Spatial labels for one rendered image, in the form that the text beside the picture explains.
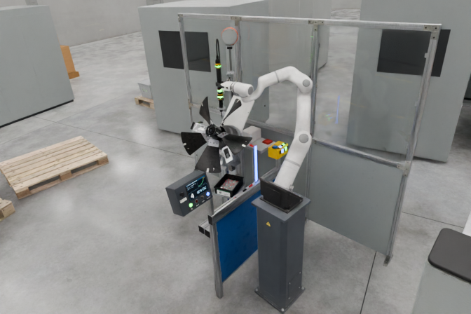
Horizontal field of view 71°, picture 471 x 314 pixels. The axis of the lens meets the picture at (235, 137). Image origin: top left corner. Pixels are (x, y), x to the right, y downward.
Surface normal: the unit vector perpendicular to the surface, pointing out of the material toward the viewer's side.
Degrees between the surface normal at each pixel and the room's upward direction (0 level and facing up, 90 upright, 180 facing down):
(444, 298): 90
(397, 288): 0
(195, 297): 0
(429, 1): 90
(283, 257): 90
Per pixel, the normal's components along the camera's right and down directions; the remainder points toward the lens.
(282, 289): 0.00, 0.44
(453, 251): -0.05, -0.90
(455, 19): -0.50, 0.40
